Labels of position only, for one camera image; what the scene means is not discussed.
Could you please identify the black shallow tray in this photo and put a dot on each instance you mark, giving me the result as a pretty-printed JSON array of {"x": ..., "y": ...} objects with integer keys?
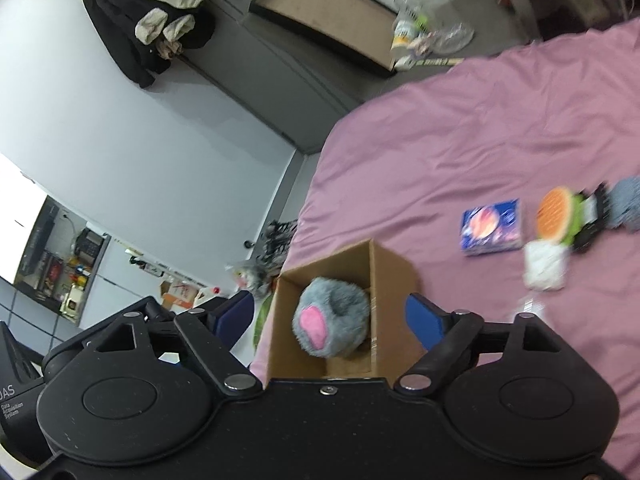
[{"x": 320, "y": 10}]

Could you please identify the brown cardboard box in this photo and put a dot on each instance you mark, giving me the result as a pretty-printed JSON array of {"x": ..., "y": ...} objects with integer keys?
[{"x": 392, "y": 280}]

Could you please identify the small grey plush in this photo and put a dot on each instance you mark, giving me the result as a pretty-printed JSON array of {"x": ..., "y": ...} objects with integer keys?
[{"x": 625, "y": 200}]

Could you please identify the black soft item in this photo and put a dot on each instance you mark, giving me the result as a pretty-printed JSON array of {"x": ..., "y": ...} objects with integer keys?
[{"x": 592, "y": 225}]

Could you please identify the pink bed sheet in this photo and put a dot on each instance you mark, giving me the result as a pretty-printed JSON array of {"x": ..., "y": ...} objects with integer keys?
[{"x": 450, "y": 135}]

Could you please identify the white small box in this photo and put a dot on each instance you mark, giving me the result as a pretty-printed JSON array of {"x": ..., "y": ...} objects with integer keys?
[{"x": 490, "y": 227}]

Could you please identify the white and green bottle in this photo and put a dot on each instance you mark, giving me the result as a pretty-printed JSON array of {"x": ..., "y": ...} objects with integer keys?
[{"x": 402, "y": 35}]

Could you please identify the clear plastic water jug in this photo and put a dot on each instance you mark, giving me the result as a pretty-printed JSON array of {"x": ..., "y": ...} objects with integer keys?
[{"x": 435, "y": 5}]

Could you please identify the orange carton box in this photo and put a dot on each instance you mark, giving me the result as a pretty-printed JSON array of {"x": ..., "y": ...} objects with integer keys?
[{"x": 180, "y": 296}]

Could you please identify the hanging black and cream coats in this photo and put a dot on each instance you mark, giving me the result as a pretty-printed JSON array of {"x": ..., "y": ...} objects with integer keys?
[{"x": 115, "y": 25}]

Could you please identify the kitchen shelf rack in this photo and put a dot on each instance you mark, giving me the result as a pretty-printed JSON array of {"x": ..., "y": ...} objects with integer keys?
[{"x": 70, "y": 285}]

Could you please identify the grey plush with pink heart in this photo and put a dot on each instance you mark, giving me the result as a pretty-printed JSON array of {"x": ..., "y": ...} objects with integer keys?
[{"x": 345, "y": 310}]

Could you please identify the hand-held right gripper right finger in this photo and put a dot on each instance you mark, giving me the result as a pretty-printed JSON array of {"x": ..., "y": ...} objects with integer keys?
[{"x": 425, "y": 322}]

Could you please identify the black countertop appliance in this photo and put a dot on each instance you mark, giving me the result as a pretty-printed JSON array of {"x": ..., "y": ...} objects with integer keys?
[{"x": 89, "y": 242}]

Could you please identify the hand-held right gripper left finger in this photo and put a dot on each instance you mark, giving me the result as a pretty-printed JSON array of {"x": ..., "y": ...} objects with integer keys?
[{"x": 234, "y": 316}]

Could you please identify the burger plush toy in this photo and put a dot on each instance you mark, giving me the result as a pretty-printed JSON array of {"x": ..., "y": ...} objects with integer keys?
[{"x": 555, "y": 215}]

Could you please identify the white plastic bag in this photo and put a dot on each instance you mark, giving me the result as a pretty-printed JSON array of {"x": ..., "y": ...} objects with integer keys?
[{"x": 545, "y": 265}]

